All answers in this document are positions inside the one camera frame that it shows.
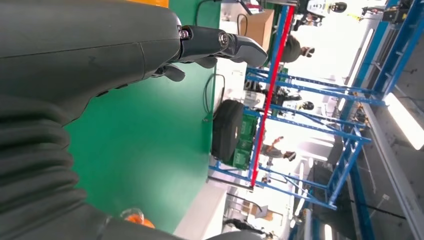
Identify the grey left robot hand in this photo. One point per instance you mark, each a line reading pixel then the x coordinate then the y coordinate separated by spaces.
pixel 82 49

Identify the white side table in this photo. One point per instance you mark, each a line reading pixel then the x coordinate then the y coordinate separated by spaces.
pixel 202 215

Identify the red pole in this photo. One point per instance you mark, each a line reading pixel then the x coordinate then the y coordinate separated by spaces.
pixel 273 89

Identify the green table mat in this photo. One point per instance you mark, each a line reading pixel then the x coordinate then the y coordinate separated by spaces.
pixel 149 132

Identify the blue metal rack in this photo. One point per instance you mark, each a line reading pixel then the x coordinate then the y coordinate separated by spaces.
pixel 399 49
pixel 347 160

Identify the ceiling light panel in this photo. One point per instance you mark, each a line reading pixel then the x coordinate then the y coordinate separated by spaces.
pixel 404 119

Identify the person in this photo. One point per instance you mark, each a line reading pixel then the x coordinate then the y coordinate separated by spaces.
pixel 291 49
pixel 273 150

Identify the orange detergent bottle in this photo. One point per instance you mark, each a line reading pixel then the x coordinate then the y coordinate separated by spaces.
pixel 139 220

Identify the cardboard box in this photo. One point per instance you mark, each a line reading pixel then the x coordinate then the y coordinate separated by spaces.
pixel 258 30

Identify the black carrying case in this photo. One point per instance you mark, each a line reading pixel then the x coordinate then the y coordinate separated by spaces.
pixel 227 132

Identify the green plastic crate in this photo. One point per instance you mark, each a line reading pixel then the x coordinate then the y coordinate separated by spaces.
pixel 246 139

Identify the white desk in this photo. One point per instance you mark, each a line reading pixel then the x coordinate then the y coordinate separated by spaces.
pixel 232 66

